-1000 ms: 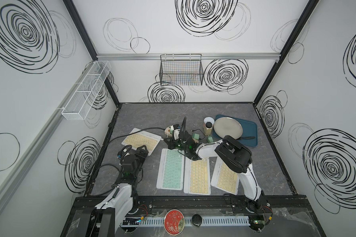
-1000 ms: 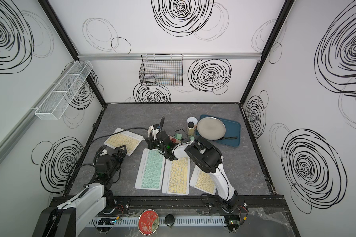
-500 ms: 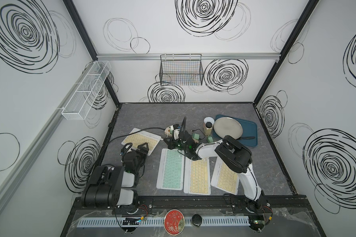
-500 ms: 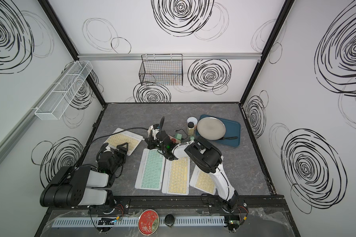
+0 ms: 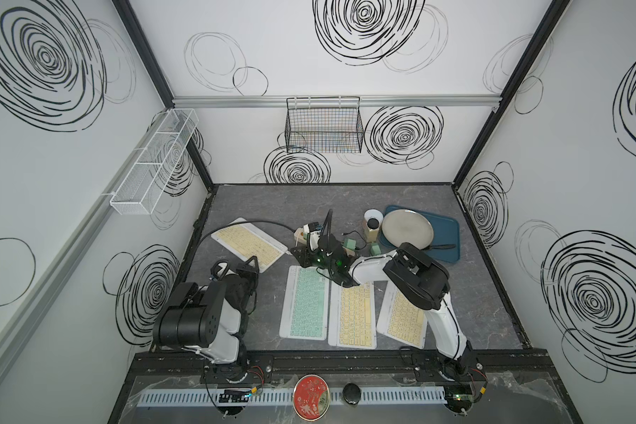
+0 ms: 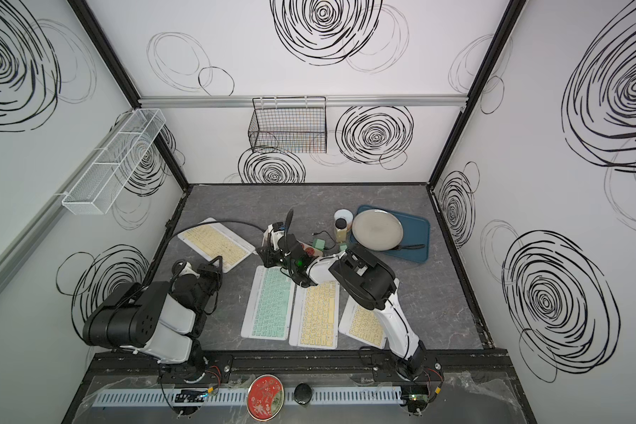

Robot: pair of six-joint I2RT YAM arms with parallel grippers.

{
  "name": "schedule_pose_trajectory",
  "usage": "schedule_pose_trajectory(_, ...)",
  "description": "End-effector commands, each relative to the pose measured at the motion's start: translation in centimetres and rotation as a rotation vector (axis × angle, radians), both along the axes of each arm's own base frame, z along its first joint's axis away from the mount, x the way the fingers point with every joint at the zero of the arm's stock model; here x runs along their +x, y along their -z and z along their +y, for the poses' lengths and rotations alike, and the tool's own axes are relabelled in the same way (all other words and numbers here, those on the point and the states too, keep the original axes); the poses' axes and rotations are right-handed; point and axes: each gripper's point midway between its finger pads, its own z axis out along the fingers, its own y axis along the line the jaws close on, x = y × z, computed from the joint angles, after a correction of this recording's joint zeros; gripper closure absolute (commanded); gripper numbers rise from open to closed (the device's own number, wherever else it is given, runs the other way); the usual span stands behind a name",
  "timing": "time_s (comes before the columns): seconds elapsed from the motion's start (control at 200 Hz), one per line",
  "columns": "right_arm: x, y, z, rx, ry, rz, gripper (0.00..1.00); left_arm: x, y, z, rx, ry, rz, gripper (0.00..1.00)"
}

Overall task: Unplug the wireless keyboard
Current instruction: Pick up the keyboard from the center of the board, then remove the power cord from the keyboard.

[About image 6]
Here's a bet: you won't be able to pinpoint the yellow wireless keyboard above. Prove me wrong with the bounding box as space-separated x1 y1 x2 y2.
289 281 340 350
338 298 387 349

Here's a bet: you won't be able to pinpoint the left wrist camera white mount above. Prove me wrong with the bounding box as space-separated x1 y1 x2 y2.
176 261 200 277

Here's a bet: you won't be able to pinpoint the black round knob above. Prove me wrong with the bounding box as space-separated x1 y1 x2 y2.
293 383 314 406

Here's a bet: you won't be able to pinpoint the cream power strip red sockets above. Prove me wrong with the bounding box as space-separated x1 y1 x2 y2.
301 243 323 257

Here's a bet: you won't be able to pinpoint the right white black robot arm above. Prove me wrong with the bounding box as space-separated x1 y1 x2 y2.
257 226 427 381

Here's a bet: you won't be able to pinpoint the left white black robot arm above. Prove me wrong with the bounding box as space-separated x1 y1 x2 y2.
82 255 224 383

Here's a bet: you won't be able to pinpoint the grey round plate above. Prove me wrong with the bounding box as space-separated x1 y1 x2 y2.
352 210 405 252

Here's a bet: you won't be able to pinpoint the white slotted cable duct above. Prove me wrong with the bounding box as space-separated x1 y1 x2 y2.
91 386 404 407

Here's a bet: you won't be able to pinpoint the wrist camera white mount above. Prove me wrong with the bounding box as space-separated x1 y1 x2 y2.
176 261 200 277
263 222 285 251

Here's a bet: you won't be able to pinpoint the teal tray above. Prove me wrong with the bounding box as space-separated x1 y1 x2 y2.
350 205 430 263

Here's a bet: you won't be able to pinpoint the black utensil on tray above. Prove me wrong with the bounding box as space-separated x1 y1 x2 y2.
392 244 426 251

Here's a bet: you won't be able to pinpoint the mint green wireless keyboard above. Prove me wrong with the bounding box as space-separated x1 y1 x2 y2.
240 266 296 341

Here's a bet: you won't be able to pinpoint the black wire basket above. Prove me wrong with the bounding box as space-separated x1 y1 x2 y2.
247 96 328 154

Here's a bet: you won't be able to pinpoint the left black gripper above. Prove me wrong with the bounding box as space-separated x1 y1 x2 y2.
196 255 223 314

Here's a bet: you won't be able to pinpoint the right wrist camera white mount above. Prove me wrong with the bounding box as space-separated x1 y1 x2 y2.
263 222 285 251

